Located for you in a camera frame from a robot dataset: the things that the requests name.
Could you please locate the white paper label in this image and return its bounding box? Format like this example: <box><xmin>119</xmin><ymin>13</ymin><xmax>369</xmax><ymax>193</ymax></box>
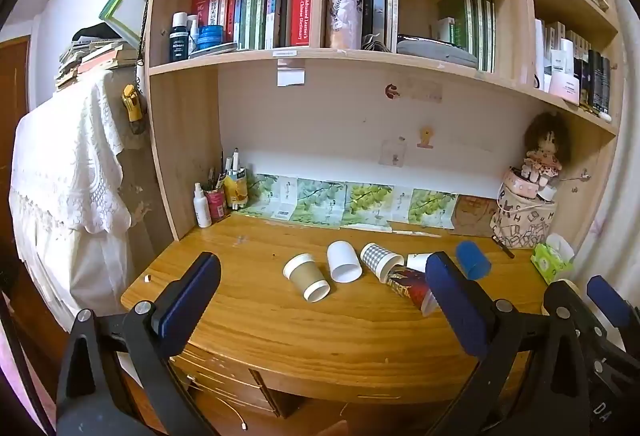
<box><xmin>276</xmin><ymin>58</ymin><xmax>306</xmax><ymax>88</ymax></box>

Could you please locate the curly haired doll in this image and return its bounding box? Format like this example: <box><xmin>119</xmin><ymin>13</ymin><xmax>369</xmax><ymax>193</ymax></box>
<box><xmin>520</xmin><ymin>112</ymin><xmax>572</xmax><ymax>189</ymax></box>

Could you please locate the dark blue bottle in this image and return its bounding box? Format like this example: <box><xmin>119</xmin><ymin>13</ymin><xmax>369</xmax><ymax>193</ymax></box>
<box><xmin>169</xmin><ymin>13</ymin><xmax>190</xmax><ymax>63</ymax></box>

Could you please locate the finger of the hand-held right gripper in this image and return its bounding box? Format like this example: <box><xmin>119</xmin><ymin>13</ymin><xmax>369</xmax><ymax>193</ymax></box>
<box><xmin>575</xmin><ymin>275</ymin><xmax>640</xmax><ymax>369</ymax></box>

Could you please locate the red thick dictionary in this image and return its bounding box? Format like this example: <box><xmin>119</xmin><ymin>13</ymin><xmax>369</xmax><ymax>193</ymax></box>
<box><xmin>291</xmin><ymin>0</ymin><xmax>314</xmax><ymax>48</ymax></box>

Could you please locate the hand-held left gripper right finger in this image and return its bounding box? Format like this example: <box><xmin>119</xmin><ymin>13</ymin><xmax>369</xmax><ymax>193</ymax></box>
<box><xmin>425</xmin><ymin>252</ymin><xmax>592</xmax><ymax>436</ymax></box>

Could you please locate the white cosmetic box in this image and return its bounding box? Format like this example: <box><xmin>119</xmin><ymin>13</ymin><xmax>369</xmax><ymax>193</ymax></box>
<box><xmin>548</xmin><ymin>73</ymin><xmax>581</xmax><ymax>106</ymax></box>

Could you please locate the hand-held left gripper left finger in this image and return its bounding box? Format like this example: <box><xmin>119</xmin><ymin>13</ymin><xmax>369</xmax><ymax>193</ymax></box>
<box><xmin>56</xmin><ymin>252</ymin><xmax>222</xmax><ymax>436</ymax></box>

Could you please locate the floral printed tube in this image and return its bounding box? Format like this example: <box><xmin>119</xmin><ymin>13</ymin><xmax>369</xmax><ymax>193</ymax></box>
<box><xmin>327</xmin><ymin>0</ymin><xmax>364</xmax><ymax>50</ymax></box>

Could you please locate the brown wooden door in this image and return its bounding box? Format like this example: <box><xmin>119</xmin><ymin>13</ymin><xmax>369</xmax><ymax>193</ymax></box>
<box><xmin>0</xmin><ymin>36</ymin><xmax>32</xmax><ymax>277</ymax></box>

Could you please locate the wooden bookshelf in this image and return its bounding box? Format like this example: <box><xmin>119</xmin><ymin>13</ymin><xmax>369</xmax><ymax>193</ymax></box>
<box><xmin>145</xmin><ymin>0</ymin><xmax>627</xmax><ymax>243</ymax></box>

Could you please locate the white cable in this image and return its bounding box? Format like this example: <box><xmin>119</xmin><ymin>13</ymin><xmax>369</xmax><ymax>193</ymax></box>
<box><xmin>187</xmin><ymin>378</ymin><xmax>249</xmax><ymax>430</ymax></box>

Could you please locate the checkered paper cup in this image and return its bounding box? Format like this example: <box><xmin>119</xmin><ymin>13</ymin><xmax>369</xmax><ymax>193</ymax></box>
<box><xmin>360</xmin><ymin>243</ymin><xmax>405</xmax><ymax>285</ymax></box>

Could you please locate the row of cosmetic bottles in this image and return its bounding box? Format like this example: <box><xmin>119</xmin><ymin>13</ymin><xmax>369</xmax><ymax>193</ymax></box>
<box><xmin>532</xmin><ymin>18</ymin><xmax>614</xmax><ymax>115</ymax></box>

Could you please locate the white spray bottle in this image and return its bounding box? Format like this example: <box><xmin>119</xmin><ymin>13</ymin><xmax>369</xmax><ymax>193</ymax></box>
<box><xmin>194</xmin><ymin>183</ymin><xmax>213</xmax><ymax>229</ymax></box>

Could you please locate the brown printed card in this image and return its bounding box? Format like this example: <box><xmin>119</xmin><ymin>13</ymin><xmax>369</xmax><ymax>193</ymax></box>
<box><xmin>451</xmin><ymin>195</ymin><xmax>501</xmax><ymax>237</ymax></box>

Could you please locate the wooden desk drawer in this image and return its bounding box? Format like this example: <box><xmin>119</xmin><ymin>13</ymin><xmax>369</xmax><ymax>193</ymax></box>
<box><xmin>170</xmin><ymin>348</ymin><xmax>282</xmax><ymax>418</ymax></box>

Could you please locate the row of dark books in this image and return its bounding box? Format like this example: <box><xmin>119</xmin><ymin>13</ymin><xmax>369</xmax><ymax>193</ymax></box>
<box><xmin>361</xmin><ymin>0</ymin><xmax>401</xmax><ymax>53</ymax></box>

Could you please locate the row of upright books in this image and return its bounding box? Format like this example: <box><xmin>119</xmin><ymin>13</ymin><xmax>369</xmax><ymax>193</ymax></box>
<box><xmin>191</xmin><ymin>0</ymin><xmax>294</xmax><ymax>51</ymax></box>

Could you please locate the letter printed fabric basket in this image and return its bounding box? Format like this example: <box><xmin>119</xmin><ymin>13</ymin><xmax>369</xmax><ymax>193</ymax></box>
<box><xmin>491</xmin><ymin>186</ymin><xmax>557</xmax><ymax>249</ymax></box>

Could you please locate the brown paper cup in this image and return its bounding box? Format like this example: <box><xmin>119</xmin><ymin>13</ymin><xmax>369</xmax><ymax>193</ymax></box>
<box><xmin>282</xmin><ymin>253</ymin><xmax>331</xmax><ymax>303</ymax></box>

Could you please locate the set of green books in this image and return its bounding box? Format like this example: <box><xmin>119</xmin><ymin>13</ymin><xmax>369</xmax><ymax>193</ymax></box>
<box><xmin>437</xmin><ymin>0</ymin><xmax>496</xmax><ymax>73</ymax></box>

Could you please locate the plain white paper cup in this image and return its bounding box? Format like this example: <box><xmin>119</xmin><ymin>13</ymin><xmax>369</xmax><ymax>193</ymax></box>
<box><xmin>327</xmin><ymin>241</ymin><xmax>363</xmax><ymax>283</ymax></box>

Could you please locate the grey pouch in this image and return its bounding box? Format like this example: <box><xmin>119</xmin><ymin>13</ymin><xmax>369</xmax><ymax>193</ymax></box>
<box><xmin>396</xmin><ymin>39</ymin><xmax>479</xmax><ymax>69</ymax></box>

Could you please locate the stack of old books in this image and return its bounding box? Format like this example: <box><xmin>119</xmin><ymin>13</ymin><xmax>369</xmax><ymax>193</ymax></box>
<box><xmin>54</xmin><ymin>38</ymin><xmax>139</xmax><ymax>90</ymax></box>

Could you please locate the green tissue pack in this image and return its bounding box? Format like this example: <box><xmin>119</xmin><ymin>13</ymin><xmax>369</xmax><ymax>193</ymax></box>
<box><xmin>530</xmin><ymin>233</ymin><xmax>576</xmax><ymax>282</ymax></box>

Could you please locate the small white bottle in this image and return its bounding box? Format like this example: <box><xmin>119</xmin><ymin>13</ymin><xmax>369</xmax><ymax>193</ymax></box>
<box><xmin>187</xmin><ymin>16</ymin><xmax>201</xmax><ymax>56</ymax></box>

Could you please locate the red pen can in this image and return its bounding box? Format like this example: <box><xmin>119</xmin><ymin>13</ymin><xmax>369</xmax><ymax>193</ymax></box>
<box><xmin>204</xmin><ymin>186</ymin><xmax>229</xmax><ymax>223</ymax></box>

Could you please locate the blue jar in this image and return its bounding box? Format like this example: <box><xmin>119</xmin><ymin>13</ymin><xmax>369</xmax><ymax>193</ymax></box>
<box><xmin>198</xmin><ymin>24</ymin><xmax>221</xmax><ymax>50</ymax></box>

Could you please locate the yellow pen can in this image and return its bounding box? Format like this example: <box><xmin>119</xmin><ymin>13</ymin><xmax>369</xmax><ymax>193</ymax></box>
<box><xmin>223</xmin><ymin>168</ymin><xmax>249</xmax><ymax>209</ymax></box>

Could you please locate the row of green printed sheets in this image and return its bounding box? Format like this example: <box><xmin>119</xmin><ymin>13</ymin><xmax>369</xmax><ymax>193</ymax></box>
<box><xmin>235</xmin><ymin>174</ymin><xmax>459</xmax><ymax>232</ymax></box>

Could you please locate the blue paper cup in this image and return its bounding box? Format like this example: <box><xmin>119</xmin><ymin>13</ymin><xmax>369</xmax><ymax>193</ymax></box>
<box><xmin>456</xmin><ymin>241</ymin><xmax>492</xmax><ymax>280</ymax></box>

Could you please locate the yellow hanging toy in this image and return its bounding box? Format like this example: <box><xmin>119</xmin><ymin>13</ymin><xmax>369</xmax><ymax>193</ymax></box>
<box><xmin>122</xmin><ymin>84</ymin><xmax>144</xmax><ymax>122</ymax></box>

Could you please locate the round flat tin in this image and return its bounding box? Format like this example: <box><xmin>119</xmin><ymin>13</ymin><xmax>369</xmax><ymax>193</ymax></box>
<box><xmin>190</xmin><ymin>42</ymin><xmax>239</xmax><ymax>59</ymax></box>

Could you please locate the white lace cloth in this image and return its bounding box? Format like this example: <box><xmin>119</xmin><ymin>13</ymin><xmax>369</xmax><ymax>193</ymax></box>
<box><xmin>9</xmin><ymin>70</ymin><xmax>147</xmax><ymax>333</ymax></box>

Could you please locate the clear wall hook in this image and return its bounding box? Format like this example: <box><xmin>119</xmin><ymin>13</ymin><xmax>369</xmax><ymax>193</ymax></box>
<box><xmin>379</xmin><ymin>138</ymin><xmax>407</xmax><ymax>167</ymax></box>

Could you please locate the pink white round tin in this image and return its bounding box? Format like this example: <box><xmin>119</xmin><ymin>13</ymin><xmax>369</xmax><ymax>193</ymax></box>
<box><xmin>502</xmin><ymin>166</ymin><xmax>542</xmax><ymax>199</ymax></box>

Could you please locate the red patterned paper cup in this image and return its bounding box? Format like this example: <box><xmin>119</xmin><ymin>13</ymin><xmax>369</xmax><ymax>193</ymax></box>
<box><xmin>386</xmin><ymin>266</ymin><xmax>442</xmax><ymax>317</ymax></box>

